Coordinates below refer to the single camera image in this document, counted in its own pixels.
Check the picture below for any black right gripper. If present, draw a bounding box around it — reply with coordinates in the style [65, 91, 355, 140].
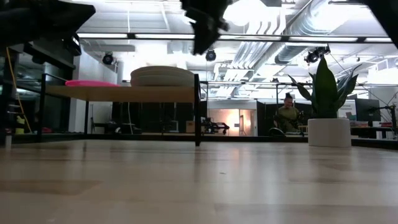
[179, 0, 233, 57]

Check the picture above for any black metal table frame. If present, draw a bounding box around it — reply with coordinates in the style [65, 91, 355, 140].
[0, 80, 398, 151]

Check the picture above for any green leafy plant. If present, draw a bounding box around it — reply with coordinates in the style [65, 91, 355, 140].
[287, 55, 363, 120]

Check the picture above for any white plant pot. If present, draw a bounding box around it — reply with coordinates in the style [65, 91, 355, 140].
[307, 118, 353, 148]

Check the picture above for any yellow cable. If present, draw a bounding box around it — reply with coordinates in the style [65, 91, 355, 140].
[5, 45, 33, 134]

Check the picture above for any person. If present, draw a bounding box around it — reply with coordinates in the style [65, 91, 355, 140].
[273, 92, 305, 136]

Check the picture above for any dark computer monitor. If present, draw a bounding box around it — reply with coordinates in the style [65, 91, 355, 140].
[354, 98, 382, 123]

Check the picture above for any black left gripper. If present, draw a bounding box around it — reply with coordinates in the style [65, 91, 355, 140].
[36, 0, 97, 57]

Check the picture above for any orange black wheeled cart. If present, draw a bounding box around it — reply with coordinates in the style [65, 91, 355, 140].
[201, 116, 231, 136]

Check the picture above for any beige plate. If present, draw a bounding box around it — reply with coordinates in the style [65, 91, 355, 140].
[130, 65, 195, 76]

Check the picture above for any wooden shelf with black legs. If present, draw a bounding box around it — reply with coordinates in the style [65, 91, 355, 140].
[37, 73, 202, 147]

